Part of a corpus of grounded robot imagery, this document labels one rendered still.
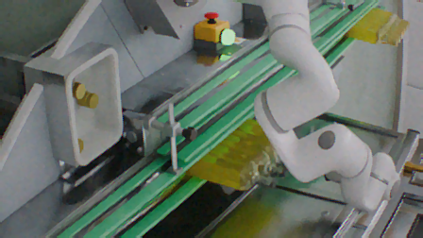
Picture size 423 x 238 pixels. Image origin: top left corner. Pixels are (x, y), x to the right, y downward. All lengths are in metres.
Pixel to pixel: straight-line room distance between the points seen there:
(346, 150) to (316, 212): 0.46
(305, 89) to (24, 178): 0.64
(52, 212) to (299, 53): 0.62
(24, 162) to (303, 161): 0.60
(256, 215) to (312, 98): 0.55
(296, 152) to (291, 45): 0.20
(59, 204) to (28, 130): 0.18
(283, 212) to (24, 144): 0.70
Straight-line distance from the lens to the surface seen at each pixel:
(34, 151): 1.43
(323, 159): 1.23
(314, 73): 1.17
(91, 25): 1.49
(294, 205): 1.70
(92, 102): 1.45
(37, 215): 1.39
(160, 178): 1.51
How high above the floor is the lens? 1.72
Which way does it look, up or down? 28 degrees down
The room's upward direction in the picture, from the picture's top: 105 degrees clockwise
